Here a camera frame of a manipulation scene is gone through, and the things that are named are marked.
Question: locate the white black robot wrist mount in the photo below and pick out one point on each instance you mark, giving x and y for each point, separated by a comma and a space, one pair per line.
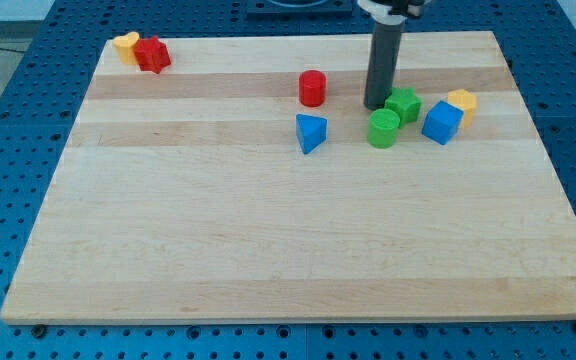
392, 12

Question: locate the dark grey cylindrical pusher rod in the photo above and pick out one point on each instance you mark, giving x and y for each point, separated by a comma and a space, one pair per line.
384, 50

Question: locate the blue triangle block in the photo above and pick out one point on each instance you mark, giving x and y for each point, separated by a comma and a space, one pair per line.
311, 131

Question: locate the green star block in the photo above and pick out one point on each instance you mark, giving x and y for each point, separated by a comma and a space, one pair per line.
405, 103

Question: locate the green cylinder block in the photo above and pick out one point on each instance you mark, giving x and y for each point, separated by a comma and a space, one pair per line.
383, 128

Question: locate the red cylinder block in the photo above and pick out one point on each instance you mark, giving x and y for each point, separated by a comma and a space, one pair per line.
312, 88

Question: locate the blue cube block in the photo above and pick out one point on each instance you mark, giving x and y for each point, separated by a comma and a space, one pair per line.
442, 122

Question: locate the yellow hexagon block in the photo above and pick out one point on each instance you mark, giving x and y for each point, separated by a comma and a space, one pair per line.
465, 101

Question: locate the light wooden board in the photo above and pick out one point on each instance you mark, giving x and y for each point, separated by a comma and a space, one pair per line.
185, 198

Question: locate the red star block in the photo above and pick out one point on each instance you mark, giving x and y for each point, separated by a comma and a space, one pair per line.
152, 54

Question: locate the yellow heart block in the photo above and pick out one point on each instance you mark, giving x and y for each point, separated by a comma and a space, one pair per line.
124, 46

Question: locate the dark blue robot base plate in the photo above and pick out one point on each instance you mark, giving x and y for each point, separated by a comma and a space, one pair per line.
274, 8

